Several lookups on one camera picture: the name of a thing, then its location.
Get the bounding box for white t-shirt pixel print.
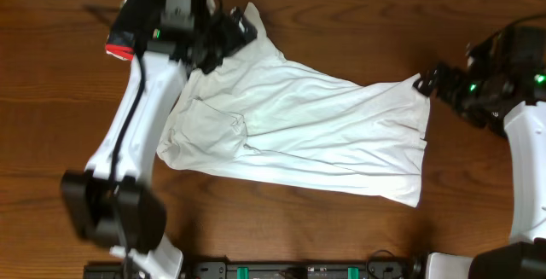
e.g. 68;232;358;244
157;4;430;206

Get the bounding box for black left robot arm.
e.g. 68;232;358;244
61;6;257;278

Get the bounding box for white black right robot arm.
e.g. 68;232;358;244
414;64;545;279

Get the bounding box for black t-shirt white logo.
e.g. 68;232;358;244
485;108;512;139

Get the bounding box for black folded garment pink trim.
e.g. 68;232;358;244
105;0;166;61

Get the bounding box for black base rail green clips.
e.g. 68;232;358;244
83;251;427;279

